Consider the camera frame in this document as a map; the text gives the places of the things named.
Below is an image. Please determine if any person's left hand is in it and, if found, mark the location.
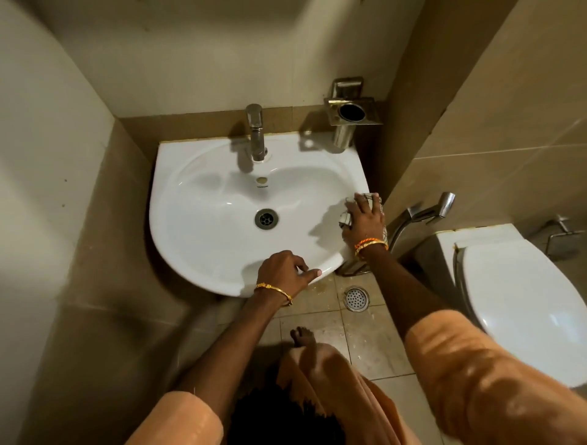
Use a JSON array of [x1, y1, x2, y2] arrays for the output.
[[255, 250, 323, 301]]

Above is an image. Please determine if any person's right hand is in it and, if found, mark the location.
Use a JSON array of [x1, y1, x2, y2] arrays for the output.
[[341, 193, 389, 249]]

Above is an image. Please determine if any checked cleaning cloth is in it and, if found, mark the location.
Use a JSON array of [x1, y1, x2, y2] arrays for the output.
[[338, 193, 387, 231]]

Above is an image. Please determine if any person's right forearm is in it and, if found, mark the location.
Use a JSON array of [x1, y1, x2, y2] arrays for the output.
[[360, 247, 456, 341]]

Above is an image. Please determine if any person's left forearm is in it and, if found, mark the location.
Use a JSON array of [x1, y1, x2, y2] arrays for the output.
[[175, 290, 293, 415]]

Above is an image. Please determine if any gold bangle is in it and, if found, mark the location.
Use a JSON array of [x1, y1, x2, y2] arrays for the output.
[[355, 241, 390, 258], [254, 283, 294, 307]]

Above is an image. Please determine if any round steel floor drain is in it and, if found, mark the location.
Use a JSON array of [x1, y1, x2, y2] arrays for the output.
[[343, 286, 370, 313]]

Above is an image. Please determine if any person's bare foot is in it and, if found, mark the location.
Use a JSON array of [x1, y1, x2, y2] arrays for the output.
[[290, 326, 318, 349]]

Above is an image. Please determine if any metal basin drain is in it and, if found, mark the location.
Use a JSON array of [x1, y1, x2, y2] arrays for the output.
[[254, 208, 279, 231]]

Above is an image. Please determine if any chrome health faucet sprayer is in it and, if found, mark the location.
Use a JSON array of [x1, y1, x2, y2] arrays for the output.
[[389, 192, 456, 258]]

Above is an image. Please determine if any white toilet body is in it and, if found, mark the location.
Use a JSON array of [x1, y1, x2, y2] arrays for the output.
[[414, 223, 526, 331]]

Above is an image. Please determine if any orange garment over leg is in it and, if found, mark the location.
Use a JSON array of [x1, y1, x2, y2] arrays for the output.
[[275, 341, 423, 445]]

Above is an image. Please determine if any white ceramic wash basin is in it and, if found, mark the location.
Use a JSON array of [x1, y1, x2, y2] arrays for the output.
[[149, 131, 370, 298]]

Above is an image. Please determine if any chrome basin tap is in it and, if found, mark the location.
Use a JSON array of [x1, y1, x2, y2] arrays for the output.
[[245, 104, 268, 162]]

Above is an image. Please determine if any orange left sleeve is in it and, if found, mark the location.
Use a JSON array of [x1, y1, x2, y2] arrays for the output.
[[125, 390, 225, 445]]

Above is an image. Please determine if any orange sleeve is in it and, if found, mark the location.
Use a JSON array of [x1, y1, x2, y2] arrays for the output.
[[125, 390, 225, 445], [403, 309, 587, 445]]

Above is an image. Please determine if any white toilet seat lid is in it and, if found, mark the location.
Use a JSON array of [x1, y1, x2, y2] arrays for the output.
[[453, 240, 587, 389]]

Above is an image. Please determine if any orange right sleeve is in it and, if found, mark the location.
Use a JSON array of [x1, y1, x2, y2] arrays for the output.
[[403, 309, 587, 445]]

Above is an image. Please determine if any chrome toilet paper holder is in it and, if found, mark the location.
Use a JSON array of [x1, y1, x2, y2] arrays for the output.
[[545, 215, 586, 244]]

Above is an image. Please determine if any chrome sprayer hose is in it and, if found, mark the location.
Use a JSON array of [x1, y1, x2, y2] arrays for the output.
[[335, 258, 368, 278]]

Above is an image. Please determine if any steel wall-mounted tumbler holder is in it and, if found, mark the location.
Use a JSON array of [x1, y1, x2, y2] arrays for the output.
[[324, 76, 383, 149]]

